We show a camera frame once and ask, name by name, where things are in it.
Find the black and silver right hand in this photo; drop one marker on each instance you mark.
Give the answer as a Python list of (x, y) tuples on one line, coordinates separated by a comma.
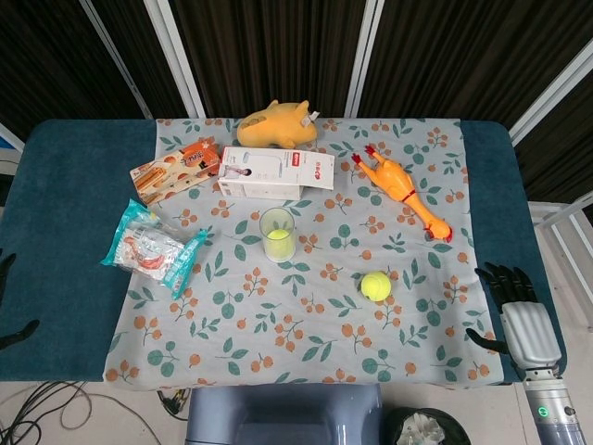
[(530, 331)]

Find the yellow-green tennis ball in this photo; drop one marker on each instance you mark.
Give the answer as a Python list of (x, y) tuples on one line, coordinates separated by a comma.
[(376, 286)]

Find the clear plastic cup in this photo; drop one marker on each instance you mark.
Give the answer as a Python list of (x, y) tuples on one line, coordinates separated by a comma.
[(277, 220)]

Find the white metal rack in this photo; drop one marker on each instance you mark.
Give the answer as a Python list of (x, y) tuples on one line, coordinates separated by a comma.
[(563, 222)]

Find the black trash bin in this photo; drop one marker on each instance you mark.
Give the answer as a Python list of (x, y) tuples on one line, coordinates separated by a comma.
[(426, 428)]

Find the orange rubber chicken toy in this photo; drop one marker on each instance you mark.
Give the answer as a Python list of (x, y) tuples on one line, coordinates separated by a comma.
[(394, 183)]

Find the floral patterned tablecloth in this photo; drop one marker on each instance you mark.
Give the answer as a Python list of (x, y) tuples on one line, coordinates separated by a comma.
[(287, 324)]

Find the grey-blue robot torso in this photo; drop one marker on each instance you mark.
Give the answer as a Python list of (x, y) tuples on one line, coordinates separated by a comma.
[(282, 417)]

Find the white product box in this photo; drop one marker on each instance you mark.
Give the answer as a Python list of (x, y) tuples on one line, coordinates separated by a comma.
[(278, 174)]

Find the yellow plush toy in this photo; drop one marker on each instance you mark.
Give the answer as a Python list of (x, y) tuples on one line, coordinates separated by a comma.
[(273, 127)]

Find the power strip with plugs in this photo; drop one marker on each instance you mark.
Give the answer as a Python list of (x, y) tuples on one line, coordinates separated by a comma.
[(175, 403)]

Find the orange snack packet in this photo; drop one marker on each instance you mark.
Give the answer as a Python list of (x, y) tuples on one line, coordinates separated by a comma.
[(200, 156)]

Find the clear and teal snack bag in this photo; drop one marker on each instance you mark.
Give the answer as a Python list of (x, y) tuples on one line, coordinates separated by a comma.
[(150, 248)]

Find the beige biscuit box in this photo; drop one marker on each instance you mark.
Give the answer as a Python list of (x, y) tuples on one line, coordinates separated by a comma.
[(160, 178)]

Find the teal table cover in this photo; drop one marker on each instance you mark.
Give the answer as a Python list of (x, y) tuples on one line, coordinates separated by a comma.
[(74, 232)]

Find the white and blue edge panel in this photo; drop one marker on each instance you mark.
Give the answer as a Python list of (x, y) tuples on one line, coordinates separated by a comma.
[(8, 139)]

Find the white partition frame post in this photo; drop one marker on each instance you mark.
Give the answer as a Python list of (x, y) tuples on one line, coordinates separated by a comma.
[(551, 92), (361, 55), (116, 55), (176, 55)]

